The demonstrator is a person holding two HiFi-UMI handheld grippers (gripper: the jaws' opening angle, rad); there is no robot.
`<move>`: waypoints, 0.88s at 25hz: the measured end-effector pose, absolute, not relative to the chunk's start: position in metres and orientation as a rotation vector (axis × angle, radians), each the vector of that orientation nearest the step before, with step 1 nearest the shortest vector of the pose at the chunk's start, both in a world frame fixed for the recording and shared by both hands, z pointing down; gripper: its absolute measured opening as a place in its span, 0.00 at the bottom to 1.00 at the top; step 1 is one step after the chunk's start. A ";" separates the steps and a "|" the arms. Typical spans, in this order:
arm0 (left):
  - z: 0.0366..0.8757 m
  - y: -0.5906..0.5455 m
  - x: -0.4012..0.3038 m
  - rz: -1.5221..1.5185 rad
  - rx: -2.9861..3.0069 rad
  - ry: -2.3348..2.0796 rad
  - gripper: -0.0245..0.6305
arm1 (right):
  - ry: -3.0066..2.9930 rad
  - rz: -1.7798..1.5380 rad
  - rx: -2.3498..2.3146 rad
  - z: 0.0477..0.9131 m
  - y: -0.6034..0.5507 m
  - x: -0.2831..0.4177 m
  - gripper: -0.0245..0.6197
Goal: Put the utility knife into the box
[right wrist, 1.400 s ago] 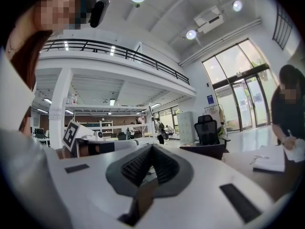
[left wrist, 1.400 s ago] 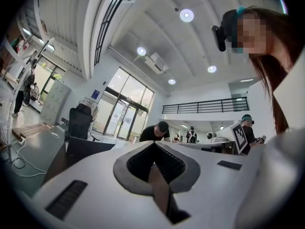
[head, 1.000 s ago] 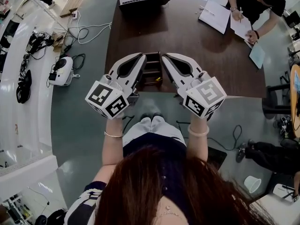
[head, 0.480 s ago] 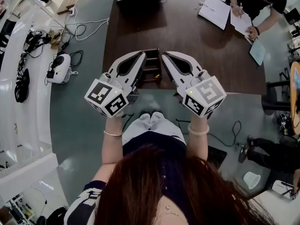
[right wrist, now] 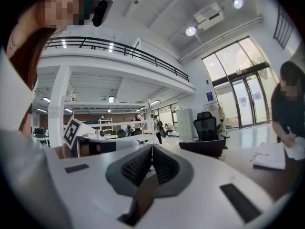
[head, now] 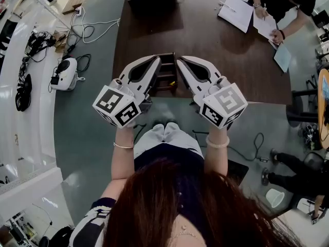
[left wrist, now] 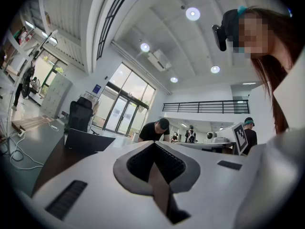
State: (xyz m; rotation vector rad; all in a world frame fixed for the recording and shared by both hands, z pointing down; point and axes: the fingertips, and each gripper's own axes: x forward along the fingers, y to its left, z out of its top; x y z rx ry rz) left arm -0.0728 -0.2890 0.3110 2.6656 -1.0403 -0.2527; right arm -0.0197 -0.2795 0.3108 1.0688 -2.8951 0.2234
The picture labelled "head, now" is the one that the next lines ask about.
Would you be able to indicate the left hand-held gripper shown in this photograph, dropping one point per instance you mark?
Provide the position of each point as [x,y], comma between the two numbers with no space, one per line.
[115,104]

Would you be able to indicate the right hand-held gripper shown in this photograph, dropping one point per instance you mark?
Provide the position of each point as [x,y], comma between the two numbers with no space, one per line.
[226,102]

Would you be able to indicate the small yellow object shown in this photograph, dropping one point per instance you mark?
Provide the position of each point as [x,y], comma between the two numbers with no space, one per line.
[172,83]

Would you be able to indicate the small dark wooden organiser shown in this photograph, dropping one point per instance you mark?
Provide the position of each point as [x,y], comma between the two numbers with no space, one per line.
[168,68]

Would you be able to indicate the person's left forearm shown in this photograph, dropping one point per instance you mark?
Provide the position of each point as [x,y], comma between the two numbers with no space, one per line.
[122,163]

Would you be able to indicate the person's right forearm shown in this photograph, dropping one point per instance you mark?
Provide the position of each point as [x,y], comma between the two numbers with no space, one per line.
[216,161]

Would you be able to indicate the person's legs in light trousers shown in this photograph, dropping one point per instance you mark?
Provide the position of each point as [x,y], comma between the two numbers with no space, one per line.
[164,135]

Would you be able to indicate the white open notebook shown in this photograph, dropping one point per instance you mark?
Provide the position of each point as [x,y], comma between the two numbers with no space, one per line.
[235,11]

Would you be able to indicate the white floor appliance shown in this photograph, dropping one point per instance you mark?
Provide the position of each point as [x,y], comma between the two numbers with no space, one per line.
[65,73]

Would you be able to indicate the white jade bangle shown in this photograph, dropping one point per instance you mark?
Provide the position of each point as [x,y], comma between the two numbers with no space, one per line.
[218,142]

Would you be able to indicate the loose white paper sheets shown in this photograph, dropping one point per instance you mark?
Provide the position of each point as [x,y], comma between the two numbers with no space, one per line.
[266,27]

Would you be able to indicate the small cardboard box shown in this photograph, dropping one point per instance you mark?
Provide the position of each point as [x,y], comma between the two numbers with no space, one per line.
[60,41]

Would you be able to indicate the person's dark striped top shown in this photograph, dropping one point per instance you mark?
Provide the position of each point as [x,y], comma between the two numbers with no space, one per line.
[164,155]

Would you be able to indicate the white power strip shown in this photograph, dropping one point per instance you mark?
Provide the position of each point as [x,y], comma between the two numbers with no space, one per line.
[79,10]

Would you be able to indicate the light blue notebook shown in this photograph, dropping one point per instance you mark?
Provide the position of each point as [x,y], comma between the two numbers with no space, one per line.
[282,56]

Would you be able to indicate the white pen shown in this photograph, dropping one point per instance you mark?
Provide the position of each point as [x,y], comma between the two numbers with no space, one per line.
[265,11]

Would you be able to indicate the black flat floor mat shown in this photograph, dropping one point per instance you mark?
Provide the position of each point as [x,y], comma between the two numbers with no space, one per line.
[237,170]

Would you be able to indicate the black stool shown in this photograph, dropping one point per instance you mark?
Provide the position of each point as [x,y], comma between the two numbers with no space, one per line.
[299,109]

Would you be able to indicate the round wooden table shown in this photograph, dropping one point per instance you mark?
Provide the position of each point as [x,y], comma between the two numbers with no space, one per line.
[323,91]

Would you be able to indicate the white curved counter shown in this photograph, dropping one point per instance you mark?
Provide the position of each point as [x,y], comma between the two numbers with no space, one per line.
[15,138]

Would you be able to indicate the black mesh office chair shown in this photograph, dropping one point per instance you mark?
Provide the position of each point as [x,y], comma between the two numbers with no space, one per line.
[313,161]

